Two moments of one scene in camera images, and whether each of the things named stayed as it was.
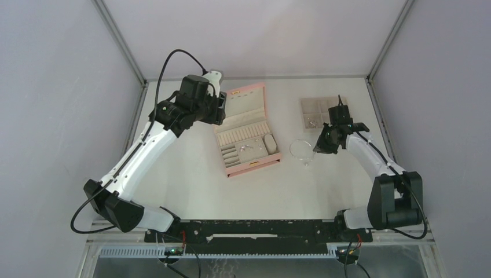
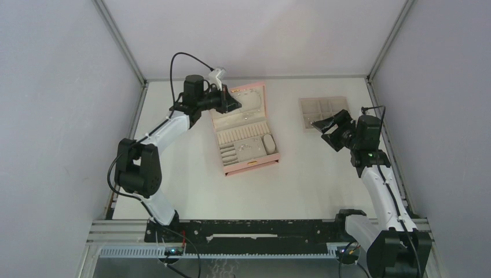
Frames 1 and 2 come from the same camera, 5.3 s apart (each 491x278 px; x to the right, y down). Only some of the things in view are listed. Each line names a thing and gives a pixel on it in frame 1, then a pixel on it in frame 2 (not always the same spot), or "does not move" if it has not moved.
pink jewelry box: x=245 y=139 does not move
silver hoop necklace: x=307 y=160 to x=249 y=102
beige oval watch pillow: x=270 y=144 does not move
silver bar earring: x=242 y=147 does not move
